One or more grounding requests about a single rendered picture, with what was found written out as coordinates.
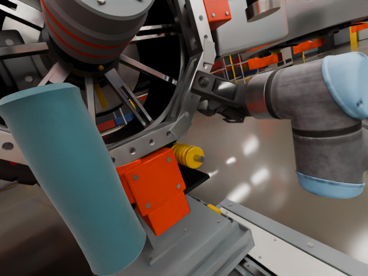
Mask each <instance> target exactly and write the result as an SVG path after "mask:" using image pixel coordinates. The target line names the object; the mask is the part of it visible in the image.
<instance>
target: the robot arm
mask: <svg viewBox="0 0 368 276"><path fill-rule="evenodd" d="M190 91H191V93H193V94H196V95H199V96H201V97H200V100H199V103H198V106H197V109H196V110H197V111H199V112H200V113H201V114H203V115H205V116H208V117H211V116H213V115H215V113H218V114H221V115H222V116H224V117H226V118H223V120H224V121H226V122H227V123H243V122H244V119H245V117H254V118H256V119H290V120H291V126H292V136H293V142H294V151H295V161H296V170H295V172H296V173H297V177H298V182H299V184H300V185H301V187H302V188H304V189H305V190H306V191H308V192H310V193H313V194H317V195H319V196H321V197H326V198H334V199H346V198H353V197H356V196H358V195H360V194H361V193H362V191H363V187H364V186H365V182H364V181H363V174H364V172H365V171H366V170H367V169H368V56H366V55H365V54H363V53H360V52H350V53H345V54H340V55H335V56H334V55H329V56H326V57H324V58H323V59H319V60H314V61H310V62H306V63H303V64H299V65H295V66H290V67H286V68H282V69H279V70H274V71H270V72H266V73H261V74H257V75H255V76H253V77H252V78H251V79H250V81H249V82H247V83H246V84H245V85H241V84H238V83H235V82H232V81H230V80H226V79H223V78H221V77H218V76H214V75H212V74H209V73H206V72H203V71H200V70H198V71H197V72H196V73H195V76H194V80H193V83H192V86H191V89H190ZM201 101H202V102H201ZM229 120H235V121H229Z"/></svg>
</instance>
